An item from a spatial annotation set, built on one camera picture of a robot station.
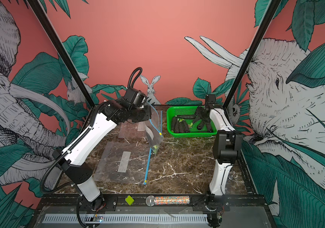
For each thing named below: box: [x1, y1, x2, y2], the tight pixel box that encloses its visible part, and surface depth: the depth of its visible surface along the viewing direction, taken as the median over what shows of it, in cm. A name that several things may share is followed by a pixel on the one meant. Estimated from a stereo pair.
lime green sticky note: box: [124, 195, 135, 206], surface depth 76 cm
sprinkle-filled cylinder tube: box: [145, 195, 191, 207], surface depth 74 cm
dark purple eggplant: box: [148, 128, 161, 153], surface depth 86 cm
